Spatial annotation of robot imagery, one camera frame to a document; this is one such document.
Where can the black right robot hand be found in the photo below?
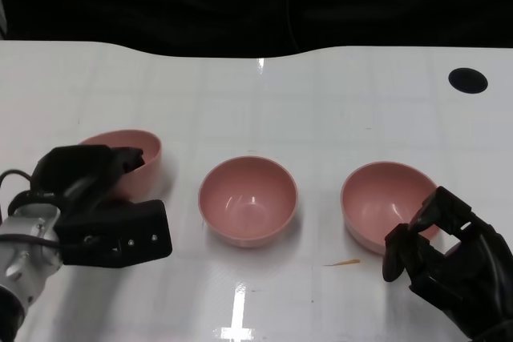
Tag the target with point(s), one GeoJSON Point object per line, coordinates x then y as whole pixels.
{"type": "Point", "coordinates": [473, 278]}

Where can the pink plastic bowl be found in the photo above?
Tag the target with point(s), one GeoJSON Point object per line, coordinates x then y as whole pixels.
{"type": "Point", "coordinates": [145, 175]}
{"type": "Point", "coordinates": [248, 198]}
{"type": "Point", "coordinates": [376, 202]}

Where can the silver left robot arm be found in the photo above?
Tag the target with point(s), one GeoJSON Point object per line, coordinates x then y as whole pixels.
{"type": "Point", "coordinates": [24, 254]}

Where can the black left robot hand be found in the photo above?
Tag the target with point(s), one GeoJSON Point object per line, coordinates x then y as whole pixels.
{"type": "Point", "coordinates": [112, 234]}

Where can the black round table grommet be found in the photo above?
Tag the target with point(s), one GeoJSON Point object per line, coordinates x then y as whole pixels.
{"type": "Point", "coordinates": [467, 80]}

